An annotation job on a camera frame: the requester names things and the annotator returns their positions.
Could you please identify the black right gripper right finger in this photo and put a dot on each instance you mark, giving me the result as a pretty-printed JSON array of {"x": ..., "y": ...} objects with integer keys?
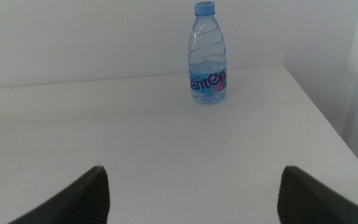
[{"x": 309, "y": 202}]

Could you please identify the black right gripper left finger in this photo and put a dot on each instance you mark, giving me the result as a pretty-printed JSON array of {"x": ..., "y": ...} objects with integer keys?
[{"x": 79, "y": 202}]

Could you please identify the clear water bottle blue cap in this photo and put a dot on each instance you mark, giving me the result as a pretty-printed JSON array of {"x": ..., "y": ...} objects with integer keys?
[{"x": 207, "y": 62}]

